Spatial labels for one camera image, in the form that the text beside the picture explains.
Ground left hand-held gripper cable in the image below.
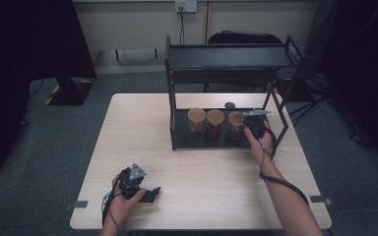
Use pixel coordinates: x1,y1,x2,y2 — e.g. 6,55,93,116
101,176,126,230

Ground black floor cables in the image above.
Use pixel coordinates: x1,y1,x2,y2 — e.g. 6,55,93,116
287,73,372,143

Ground white wall socket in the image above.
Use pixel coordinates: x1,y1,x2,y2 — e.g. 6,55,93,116
174,0,198,14

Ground glass jar red contents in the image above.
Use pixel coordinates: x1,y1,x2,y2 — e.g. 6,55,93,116
206,108,226,137

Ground black chair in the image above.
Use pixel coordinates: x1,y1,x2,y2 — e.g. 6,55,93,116
204,29,284,93

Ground person's left hand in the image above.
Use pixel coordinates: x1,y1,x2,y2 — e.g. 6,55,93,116
110,174,149,228

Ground dark curtain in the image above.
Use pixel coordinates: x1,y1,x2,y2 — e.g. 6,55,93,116
303,0,378,171
0,0,97,181

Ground grey table bracket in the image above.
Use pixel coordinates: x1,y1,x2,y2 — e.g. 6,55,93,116
63,200,90,211
309,195,335,207

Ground hand-held gripper cable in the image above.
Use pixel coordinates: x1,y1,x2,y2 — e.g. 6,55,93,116
101,176,126,230
257,126,310,207

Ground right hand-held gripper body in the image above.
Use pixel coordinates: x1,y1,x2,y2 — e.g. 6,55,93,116
241,109,272,141

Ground right hand-held gripper cable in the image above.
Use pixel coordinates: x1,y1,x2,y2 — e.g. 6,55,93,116
257,126,310,207

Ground glass jar dark contents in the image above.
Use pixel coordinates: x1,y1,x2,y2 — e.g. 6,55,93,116
227,110,246,136

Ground glass jar tan contents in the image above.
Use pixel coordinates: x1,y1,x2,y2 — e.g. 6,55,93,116
186,107,208,135

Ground black metal shelf rack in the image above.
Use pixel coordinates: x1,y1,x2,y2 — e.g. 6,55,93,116
164,33,308,151

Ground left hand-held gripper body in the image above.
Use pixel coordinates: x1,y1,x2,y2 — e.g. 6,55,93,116
118,162,149,201

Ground black stand base yellow tape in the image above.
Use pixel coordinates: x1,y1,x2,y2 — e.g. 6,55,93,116
43,77,95,107

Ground person's right hand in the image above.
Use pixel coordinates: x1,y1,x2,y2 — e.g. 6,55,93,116
243,120,278,175

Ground black power cable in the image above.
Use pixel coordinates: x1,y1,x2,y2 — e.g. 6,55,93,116
178,5,186,45

